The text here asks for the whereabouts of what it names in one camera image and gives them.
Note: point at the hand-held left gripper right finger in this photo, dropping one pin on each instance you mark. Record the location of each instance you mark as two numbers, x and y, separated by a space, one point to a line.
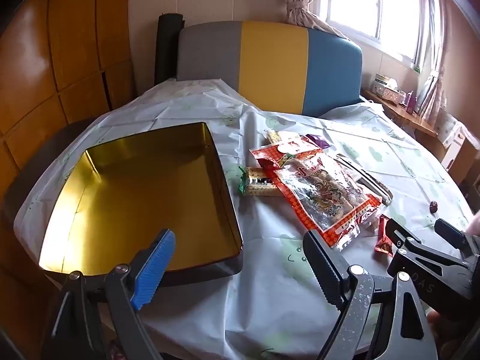
326 270

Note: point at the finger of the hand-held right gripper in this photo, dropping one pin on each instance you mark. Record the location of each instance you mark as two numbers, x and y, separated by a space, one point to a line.
450 232
403 234

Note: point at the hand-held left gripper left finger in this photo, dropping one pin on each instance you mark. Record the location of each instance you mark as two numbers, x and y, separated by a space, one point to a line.
157 266

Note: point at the long slim snack packet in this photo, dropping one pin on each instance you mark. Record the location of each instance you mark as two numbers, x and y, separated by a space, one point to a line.
369 183

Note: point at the red peanut bag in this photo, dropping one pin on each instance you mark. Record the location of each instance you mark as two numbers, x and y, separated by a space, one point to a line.
326 198

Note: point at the gold tin box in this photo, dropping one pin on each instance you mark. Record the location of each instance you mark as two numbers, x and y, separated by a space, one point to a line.
142 195

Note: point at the cracker packet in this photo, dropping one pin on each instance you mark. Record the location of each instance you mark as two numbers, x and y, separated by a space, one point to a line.
260 185

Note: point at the red snack bag white header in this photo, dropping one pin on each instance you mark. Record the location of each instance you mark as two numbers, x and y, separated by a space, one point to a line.
288 150

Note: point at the small red candy packet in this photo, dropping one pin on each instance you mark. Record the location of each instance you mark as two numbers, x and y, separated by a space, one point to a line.
383 242

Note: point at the red date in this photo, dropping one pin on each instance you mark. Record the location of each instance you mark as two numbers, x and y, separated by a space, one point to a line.
433 207

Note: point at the white green-print tablecloth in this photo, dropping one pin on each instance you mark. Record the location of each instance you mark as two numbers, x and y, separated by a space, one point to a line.
262 240

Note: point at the white patterned bag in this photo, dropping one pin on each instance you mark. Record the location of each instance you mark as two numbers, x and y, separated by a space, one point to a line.
450 127

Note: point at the wooden side shelf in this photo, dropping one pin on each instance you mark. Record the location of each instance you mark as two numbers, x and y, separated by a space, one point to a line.
405 116

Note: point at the purple candy wrapper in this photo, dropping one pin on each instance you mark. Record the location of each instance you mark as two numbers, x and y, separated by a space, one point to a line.
318 141

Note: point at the pale side curtain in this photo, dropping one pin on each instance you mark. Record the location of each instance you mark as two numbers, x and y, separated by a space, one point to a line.
437 90

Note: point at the patterned tissue box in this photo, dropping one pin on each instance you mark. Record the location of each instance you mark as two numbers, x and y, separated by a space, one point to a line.
388 92

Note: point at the grey yellow blue chair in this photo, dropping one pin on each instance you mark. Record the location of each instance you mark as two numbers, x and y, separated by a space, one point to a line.
273 63

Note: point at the black rolled mat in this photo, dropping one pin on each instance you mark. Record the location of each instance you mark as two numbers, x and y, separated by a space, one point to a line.
167 52

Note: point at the window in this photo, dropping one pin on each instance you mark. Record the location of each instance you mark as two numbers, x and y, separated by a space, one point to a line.
356 3

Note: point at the wooden wardrobe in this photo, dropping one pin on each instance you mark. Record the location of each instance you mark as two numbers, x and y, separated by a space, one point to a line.
56 45

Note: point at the tied pale curtain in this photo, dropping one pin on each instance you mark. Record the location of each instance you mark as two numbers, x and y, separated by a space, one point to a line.
300 0

